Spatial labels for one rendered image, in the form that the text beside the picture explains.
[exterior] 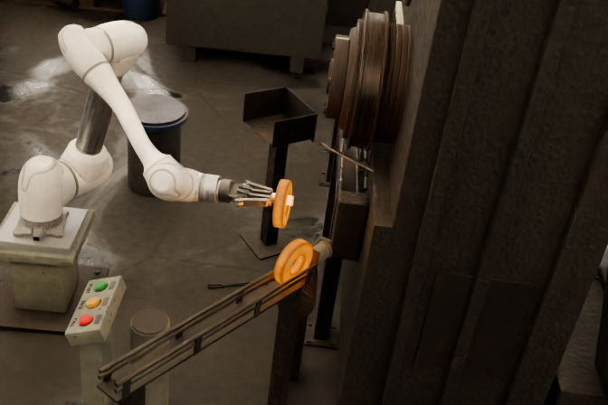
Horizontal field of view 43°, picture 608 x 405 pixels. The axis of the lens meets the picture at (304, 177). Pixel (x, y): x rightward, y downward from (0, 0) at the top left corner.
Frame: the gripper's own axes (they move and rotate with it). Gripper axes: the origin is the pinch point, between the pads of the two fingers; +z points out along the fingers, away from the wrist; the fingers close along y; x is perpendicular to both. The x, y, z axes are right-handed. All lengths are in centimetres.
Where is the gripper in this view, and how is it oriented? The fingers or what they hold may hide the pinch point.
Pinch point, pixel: (282, 199)
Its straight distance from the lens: 245.8
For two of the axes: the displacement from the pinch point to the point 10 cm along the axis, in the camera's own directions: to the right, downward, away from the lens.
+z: 9.8, 1.4, -1.2
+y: -1.8, 5.2, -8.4
